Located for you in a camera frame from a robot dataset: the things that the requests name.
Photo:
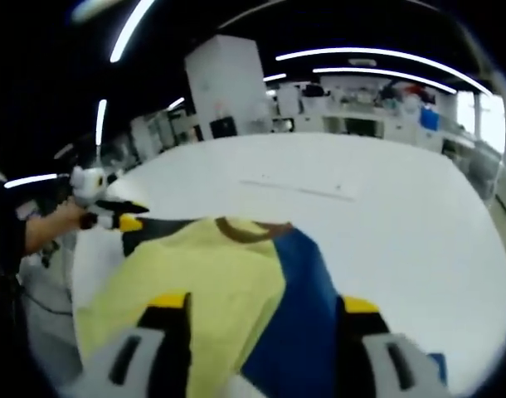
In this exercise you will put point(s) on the yellow blue grey garment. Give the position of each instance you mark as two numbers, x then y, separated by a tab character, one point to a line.
220	298

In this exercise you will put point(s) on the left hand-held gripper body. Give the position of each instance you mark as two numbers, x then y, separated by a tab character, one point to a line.
91	182

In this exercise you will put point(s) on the person's left hand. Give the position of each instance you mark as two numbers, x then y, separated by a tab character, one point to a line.
70	217

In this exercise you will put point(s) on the long curved ceiling light strip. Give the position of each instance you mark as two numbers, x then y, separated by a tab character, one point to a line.
381	58

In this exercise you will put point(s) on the short curved ceiling light strip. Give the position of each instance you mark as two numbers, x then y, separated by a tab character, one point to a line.
381	74

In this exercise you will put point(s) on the blue storage box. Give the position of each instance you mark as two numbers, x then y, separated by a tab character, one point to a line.
429	118

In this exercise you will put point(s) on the black box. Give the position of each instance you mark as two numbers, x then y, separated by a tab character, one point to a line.
224	128

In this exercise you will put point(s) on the white drawer cabinet row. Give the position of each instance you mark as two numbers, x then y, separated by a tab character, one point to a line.
361	124

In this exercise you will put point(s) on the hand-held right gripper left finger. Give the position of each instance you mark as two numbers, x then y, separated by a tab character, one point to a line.
170	331

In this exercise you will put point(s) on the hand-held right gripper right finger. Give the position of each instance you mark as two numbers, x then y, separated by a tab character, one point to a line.
356	340

